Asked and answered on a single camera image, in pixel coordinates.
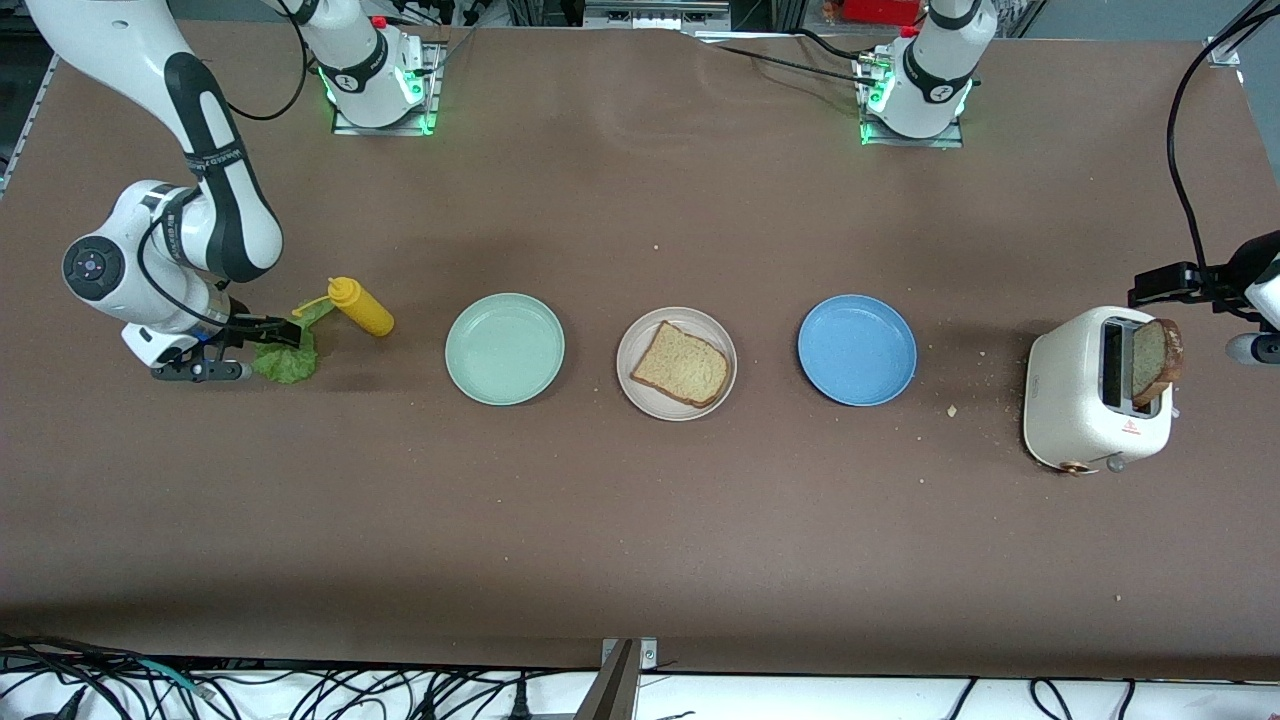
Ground green lettuce leaf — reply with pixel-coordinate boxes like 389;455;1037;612
250;298;336;385

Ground yellow mustard squeeze bottle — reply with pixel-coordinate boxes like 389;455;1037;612
292;277;395;338

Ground toasted bread slice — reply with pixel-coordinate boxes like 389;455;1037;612
629;320;731;409
1131;318;1186;408

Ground mint green plate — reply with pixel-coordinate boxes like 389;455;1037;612
445;292;566;407

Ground blue plate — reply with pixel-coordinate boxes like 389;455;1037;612
797;294;918;408

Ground beige plate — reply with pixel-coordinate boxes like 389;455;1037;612
616;306;738;422

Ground white toaster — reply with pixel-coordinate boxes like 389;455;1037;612
1022;305;1176;476

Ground red box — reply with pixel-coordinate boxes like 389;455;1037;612
825;0;931;26

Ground grey aluminium strut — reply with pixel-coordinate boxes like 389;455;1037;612
573;640;641;720

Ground silver equipment panel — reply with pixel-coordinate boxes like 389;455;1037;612
583;0;733;31

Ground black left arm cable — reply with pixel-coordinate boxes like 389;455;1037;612
1165;0;1271;273

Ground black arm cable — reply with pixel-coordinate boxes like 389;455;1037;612
1165;0;1271;273
225;0;311;123

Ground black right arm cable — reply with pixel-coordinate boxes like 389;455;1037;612
225;0;311;123

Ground aluminium frame corner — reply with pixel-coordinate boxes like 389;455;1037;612
1205;0;1280;69

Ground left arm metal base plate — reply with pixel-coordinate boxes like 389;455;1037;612
858;55;966;149

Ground aluminium frame rail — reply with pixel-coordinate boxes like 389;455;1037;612
0;40;63;196

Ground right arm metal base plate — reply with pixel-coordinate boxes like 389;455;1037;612
332;40;446;136

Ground teal floor cable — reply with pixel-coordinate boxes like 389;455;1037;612
135;658;216;698

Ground black base cable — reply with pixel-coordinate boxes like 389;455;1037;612
690;28;886;89

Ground silver table edge bracket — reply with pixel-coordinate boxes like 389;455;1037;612
600;637;659;671

